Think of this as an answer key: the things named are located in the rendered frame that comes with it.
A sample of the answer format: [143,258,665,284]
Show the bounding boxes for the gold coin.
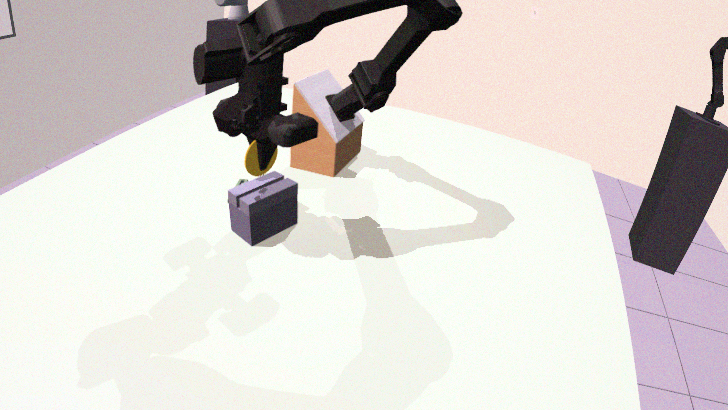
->
[244,141,278,177]

